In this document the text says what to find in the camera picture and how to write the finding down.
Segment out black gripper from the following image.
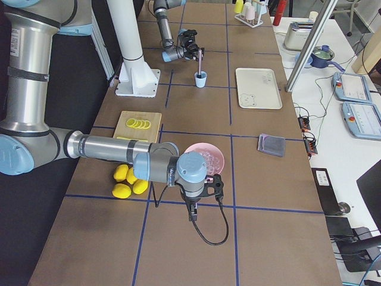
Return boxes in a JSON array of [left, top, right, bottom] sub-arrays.
[[182, 194, 200, 222], [186, 43, 204, 61]]

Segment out steel muddler black tip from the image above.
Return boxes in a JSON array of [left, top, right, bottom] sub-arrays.
[[197, 61, 202, 79]]

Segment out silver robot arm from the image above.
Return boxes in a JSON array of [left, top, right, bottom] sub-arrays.
[[1, 35, 109, 231], [153, 0, 204, 63]]

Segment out light blue plastic cup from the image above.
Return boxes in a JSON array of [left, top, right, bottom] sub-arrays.
[[194, 71, 207, 88]]

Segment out clear ice cubes pile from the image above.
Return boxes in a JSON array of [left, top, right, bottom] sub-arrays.
[[200, 151, 223, 175]]

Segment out yellow cup on rack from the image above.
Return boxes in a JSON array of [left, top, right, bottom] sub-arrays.
[[234, 0, 244, 14]]

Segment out white cup rack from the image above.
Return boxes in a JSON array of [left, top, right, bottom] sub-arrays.
[[235, 0, 267, 28]]

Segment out pink cup on rack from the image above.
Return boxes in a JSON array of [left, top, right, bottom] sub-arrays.
[[242, 5, 255, 21]]

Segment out pink bowl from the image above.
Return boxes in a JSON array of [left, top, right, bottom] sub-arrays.
[[185, 142, 224, 175]]

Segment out cream bear tray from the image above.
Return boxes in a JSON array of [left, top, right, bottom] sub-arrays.
[[235, 68, 282, 110]]

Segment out red bottle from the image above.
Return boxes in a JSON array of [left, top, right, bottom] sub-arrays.
[[273, 0, 288, 26]]

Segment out yellow lemon slices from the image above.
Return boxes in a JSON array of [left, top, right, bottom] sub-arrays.
[[126, 118, 151, 130]]

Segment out cream toaster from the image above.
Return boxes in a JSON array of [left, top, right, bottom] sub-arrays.
[[284, 21, 314, 51]]

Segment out wooden cutting board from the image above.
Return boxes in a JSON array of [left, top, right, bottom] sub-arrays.
[[113, 111, 162, 142]]

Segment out grey purple folded cloth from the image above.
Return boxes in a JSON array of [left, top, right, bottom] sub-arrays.
[[258, 133, 286, 157]]

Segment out yellow plastic knife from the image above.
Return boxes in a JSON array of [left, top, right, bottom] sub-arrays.
[[116, 136, 148, 142]]

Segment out blue bowl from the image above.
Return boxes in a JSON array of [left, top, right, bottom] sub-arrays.
[[293, 53, 314, 69]]

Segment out blue saucepan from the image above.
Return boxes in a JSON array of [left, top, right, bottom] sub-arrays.
[[311, 45, 345, 72]]

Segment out orange black connector box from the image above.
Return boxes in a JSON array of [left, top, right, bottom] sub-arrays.
[[303, 135, 318, 157], [298, 116, 311, 132]]

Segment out upper teach pendant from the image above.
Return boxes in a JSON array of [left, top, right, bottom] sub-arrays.
[[332, 72, 372, 103]]

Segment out teach pendant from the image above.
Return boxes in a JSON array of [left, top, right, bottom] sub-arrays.
[[332, 72, 372, 103], [341, 101, 380, 141]]

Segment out lower teach pendant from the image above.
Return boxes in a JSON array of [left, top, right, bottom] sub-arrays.
[[341, 101, 380, 141]]

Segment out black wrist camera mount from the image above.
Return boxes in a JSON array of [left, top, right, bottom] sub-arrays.
[[204, 174, 224, 202]]

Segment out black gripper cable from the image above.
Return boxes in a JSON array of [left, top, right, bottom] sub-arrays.
[[153, 181, 230, 245]]

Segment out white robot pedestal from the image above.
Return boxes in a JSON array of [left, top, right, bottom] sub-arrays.
[[107, 0, 160, 98]]

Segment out aluminium frame post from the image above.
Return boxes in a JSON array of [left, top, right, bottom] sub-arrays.
[[285, 0, 338, 92]]

